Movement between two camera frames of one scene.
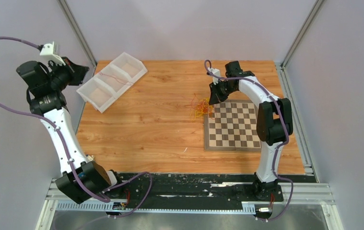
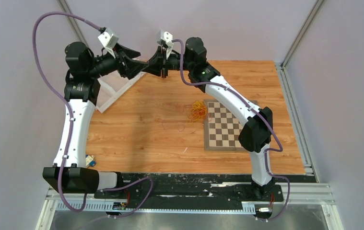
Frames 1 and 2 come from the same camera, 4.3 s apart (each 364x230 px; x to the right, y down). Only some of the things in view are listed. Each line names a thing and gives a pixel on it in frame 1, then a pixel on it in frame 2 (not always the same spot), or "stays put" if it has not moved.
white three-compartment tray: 101,90 stays put
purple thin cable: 118,79 -> 180,124
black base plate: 155,191 stays put
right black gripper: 216,97 -> 158,64
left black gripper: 76,73 -> 132,68
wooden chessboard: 231,126 stays put
